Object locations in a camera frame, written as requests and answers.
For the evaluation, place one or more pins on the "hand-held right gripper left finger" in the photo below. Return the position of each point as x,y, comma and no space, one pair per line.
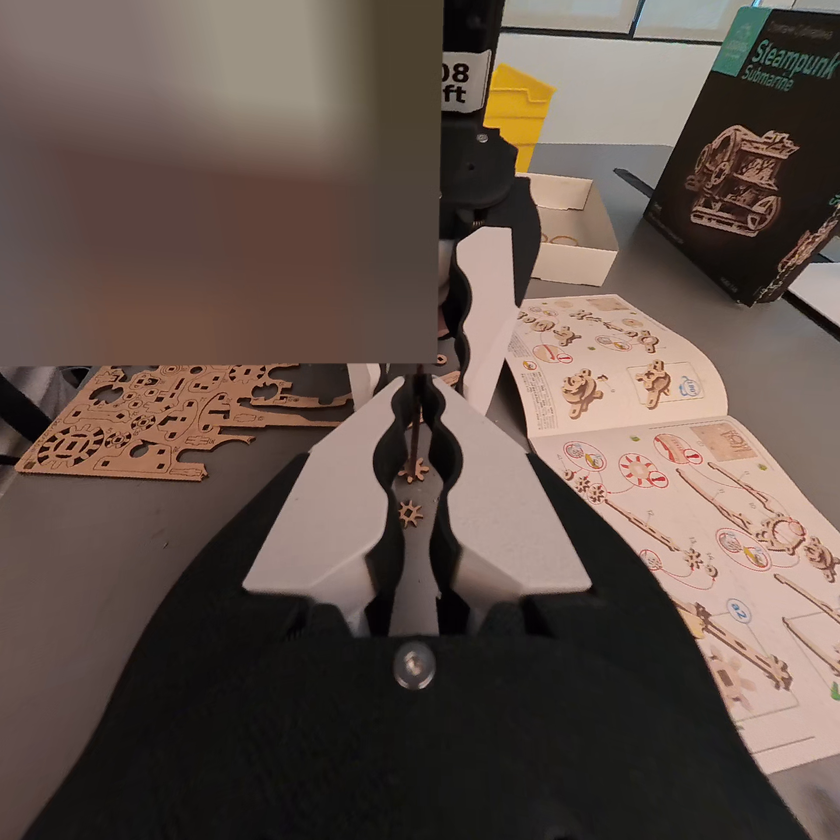
321,525

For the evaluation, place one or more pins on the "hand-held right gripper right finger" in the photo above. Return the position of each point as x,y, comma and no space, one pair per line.
518,525

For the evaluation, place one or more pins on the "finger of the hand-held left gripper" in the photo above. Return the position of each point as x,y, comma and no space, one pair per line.
362,380
492,295

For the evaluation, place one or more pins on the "slotted wooden bar with gear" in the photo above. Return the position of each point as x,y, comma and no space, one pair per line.
417,433

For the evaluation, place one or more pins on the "small wooden gear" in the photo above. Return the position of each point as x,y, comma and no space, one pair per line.
402,518

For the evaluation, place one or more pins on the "laser-cut wooden parts sheet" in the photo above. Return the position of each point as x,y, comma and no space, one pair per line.
157,459

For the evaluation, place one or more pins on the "black model kit box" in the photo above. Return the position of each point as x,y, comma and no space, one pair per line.
695,197

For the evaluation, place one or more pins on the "yellow plastic bin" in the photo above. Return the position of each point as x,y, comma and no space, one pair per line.
518,111

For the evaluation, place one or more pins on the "pile of tan rubber bands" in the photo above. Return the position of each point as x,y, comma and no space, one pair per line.
564,240

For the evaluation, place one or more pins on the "small white cardboard box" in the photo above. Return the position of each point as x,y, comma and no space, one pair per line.
577,262

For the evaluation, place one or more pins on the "black flat strip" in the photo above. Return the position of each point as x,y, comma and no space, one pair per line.
633,180

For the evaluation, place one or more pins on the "window with blinds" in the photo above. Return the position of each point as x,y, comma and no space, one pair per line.
571,16

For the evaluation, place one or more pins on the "printed instruction booklet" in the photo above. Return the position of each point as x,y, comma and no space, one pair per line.
689,394

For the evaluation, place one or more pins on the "small wooden cutout frame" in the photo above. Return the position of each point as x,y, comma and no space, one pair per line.
449,379

